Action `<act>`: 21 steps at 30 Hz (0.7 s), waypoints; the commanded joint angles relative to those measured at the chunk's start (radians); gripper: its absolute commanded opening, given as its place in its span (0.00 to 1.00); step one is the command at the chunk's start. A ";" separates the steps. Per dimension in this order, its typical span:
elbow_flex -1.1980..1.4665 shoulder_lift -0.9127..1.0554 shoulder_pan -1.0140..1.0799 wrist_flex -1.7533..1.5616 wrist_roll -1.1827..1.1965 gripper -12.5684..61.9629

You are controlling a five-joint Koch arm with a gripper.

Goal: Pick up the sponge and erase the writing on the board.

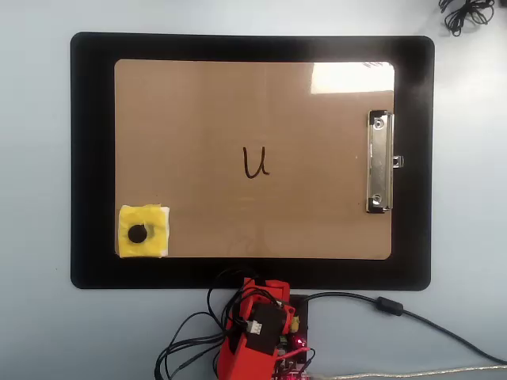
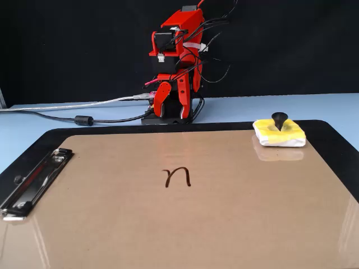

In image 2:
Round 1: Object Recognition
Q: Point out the black servo wire bundle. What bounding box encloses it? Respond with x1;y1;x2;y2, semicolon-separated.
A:
165;0;239;118

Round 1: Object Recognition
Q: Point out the black cable with ferrite bead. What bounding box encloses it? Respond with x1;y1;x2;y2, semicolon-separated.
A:
15;109;154;127

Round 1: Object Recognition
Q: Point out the robot controller circuit board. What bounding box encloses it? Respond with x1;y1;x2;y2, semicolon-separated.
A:
144;91;157;113

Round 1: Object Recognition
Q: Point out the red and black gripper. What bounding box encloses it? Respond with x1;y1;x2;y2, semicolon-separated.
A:
153;72;194;120

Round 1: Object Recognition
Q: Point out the silver braided USB cable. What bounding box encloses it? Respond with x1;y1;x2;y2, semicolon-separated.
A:
0;93;154;113

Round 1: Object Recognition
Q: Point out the yellow sponge with black knob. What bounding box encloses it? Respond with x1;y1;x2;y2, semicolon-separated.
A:
252;112;307;148

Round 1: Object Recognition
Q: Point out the black desk mat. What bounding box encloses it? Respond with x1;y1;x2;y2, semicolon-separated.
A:
0;119;359;211

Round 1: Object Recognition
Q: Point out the brown clipboard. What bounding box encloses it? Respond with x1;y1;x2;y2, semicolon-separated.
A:
0;131;359;269

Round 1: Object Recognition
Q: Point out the silver metal clipboard clip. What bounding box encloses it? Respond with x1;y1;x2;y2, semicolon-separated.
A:
0;147;75;222

